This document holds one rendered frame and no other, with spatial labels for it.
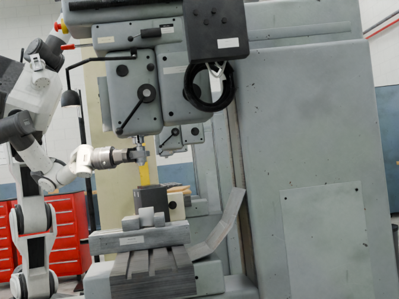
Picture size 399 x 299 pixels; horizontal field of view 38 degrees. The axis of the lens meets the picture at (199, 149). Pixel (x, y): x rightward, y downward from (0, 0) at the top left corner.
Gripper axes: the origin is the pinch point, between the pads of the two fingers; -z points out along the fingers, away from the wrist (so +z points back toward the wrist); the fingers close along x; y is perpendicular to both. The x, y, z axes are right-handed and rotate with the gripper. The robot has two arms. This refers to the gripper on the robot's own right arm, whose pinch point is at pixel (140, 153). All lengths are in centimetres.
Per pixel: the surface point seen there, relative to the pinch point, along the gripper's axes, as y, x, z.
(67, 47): -46, 1, 26
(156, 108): -15.8, -6.9, -10.5
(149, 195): 17.8, 31.2, 8.3
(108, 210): 32, 155, 80
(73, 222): 59, 395, 222
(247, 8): -50, 4, -47
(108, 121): -13.5, -5.1, 9.3
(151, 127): -9.1, -7.7, -7.9
